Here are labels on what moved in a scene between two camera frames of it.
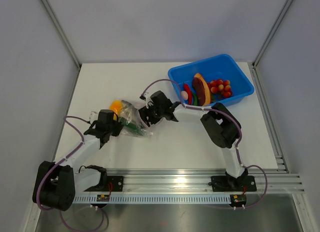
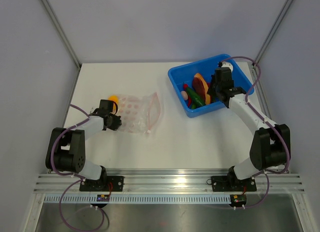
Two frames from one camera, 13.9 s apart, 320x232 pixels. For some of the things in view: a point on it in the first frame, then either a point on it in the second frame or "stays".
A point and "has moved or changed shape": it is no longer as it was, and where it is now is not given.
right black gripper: (145, 112) -> (210, 89)
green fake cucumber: (132, 127) -> (195, 99)
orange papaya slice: (207, 91) stays
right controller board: (238, 200) stays
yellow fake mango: (116, 106) -> (113, 97)
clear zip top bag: (133, 123) has moved or changed shape
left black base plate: (110, 183) stays
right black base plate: (223, 184) stays
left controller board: (104, 198) stays
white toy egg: (184, 95) stays
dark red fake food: (200, 89) stays
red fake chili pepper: (187, 88) stays
